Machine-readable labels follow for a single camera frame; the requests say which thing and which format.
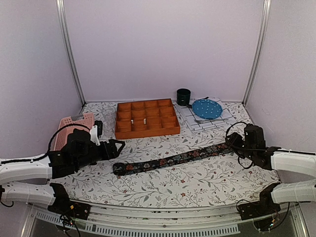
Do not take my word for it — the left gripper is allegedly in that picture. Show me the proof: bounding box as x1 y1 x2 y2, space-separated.
75 138 125 170

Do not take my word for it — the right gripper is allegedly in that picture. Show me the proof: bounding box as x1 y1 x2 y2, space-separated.
226 132 256 161

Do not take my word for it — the dark floral tie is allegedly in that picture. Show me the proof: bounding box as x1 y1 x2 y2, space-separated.
112 143 232 176

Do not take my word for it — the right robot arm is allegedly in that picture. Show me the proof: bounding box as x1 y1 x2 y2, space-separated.
225 123 316 215

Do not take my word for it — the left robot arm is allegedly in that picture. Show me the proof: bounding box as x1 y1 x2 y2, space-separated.
0 128 125 214

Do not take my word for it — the clear plastic cup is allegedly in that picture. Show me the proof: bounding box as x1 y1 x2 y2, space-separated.
102 110 116 136

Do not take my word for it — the orange wooden compartment tray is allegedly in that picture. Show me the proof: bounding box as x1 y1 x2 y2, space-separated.
115 99 180 140

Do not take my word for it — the pink plastic basket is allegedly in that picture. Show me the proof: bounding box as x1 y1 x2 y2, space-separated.
53 113 94 151

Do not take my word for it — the blue dotted plate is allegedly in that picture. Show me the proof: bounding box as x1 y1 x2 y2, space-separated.
192 99 223 119

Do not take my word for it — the silver fork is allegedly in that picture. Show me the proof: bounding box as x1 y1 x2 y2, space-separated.
194 118 229 124

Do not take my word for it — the white grid placemat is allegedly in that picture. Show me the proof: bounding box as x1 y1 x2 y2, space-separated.
174 97 237 132

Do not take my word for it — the dark green mug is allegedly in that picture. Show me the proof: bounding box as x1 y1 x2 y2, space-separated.
176 88 191 106

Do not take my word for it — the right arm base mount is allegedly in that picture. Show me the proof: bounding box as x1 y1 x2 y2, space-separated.
236 199 281 220

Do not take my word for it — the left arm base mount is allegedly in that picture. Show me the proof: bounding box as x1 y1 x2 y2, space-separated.
47 200 91 220

